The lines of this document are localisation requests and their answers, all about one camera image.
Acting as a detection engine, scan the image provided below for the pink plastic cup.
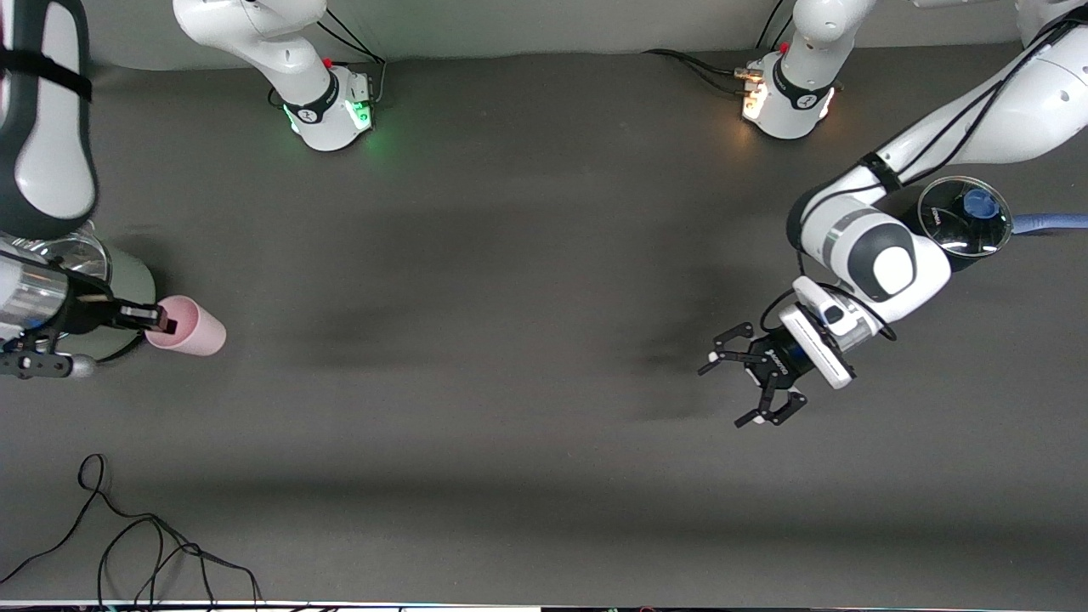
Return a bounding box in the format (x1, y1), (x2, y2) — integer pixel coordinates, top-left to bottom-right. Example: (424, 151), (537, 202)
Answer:
(144, 294), (228, 357)

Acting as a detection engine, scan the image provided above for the pale green cooking pot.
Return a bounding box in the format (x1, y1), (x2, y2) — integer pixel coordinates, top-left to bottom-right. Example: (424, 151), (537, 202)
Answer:
(17, 223), (157, 363)

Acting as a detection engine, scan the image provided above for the glass pot lid metal rim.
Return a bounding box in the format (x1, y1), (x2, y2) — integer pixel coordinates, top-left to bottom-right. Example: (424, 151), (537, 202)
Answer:
(13, 231), (113, 286)

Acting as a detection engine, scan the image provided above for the dark grey table mat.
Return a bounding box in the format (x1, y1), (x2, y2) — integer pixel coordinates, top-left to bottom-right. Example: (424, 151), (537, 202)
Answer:
(0, 42), (1088, 606)

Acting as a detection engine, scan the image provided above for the glass lid with blue knob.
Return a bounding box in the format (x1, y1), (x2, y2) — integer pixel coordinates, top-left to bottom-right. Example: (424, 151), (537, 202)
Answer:
(918, 176), (1014, 258)

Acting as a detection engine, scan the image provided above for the thin black loose cable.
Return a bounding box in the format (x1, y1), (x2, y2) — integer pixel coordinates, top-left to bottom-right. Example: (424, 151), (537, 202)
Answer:
(0, 453), (264, 611)

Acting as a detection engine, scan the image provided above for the black left base cable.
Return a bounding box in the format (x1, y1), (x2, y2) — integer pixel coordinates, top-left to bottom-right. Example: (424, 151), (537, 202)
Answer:
(642, 48), (757, 99)

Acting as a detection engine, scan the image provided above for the black base cable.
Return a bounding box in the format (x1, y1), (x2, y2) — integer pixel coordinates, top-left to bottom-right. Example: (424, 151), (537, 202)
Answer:
(316, 7), (388, 105)
(642, 48), (757, 99)

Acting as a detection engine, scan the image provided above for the dark saucepan with blue handle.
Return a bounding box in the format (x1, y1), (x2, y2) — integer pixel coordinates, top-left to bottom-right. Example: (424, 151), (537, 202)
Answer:
(888, 176), (1088, 275)

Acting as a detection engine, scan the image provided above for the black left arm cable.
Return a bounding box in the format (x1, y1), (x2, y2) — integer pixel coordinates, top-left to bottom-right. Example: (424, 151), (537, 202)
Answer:
(880, 17), (1088, 184)

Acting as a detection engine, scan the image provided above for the black right base cable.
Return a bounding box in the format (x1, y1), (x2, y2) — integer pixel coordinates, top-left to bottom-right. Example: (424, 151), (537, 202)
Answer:
(316, 7), (388, 105)

